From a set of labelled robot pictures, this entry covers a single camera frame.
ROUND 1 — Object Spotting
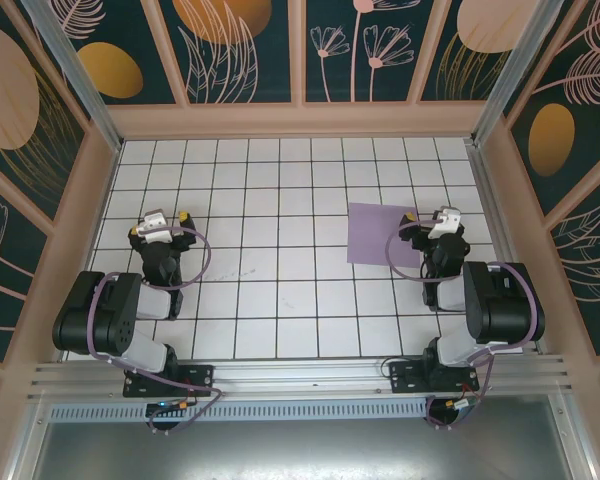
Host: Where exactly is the purple paper sheet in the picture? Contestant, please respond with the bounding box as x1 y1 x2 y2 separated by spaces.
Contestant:
346 203 422 266

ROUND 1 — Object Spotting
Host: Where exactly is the grey metal sheet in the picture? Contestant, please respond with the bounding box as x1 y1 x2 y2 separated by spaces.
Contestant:
9 418 600 480

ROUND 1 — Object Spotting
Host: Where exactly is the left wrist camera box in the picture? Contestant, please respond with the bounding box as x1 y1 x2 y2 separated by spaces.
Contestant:
138 209 174 246

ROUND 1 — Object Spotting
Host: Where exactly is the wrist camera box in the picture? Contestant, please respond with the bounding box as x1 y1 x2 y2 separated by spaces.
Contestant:
426 205 464 242
138 209 174 246

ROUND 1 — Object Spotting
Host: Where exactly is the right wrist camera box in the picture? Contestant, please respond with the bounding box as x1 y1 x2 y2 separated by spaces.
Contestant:
426 205 464 242

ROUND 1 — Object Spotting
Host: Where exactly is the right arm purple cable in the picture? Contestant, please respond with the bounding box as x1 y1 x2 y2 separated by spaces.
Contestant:
384 218 541 431

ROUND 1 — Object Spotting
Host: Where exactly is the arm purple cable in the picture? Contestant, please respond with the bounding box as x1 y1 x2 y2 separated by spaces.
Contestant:
87 224 226 436
384 218 541 431

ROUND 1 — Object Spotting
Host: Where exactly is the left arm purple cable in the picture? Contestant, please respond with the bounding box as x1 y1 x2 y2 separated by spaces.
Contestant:
87 224 226 436

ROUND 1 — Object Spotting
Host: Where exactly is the aluminium side rail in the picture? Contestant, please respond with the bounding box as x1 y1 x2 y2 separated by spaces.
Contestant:
466 142 549 357

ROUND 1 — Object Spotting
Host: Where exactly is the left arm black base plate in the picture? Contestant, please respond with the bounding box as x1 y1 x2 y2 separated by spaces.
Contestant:
122 363 216 399

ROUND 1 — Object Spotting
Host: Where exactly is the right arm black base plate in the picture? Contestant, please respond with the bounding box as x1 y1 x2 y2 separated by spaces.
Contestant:
388 358 481 397

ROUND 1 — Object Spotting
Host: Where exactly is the aluminium frame post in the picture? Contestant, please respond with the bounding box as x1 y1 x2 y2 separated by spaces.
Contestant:
468 0 567 147
19 0 127 154

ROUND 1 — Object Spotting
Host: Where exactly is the aluminium mounting rail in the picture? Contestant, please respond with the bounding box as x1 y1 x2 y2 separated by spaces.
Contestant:
27 352 575 407

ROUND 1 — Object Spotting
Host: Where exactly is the grey slotted cable duct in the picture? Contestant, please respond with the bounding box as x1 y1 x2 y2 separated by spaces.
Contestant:
47 397 431 424

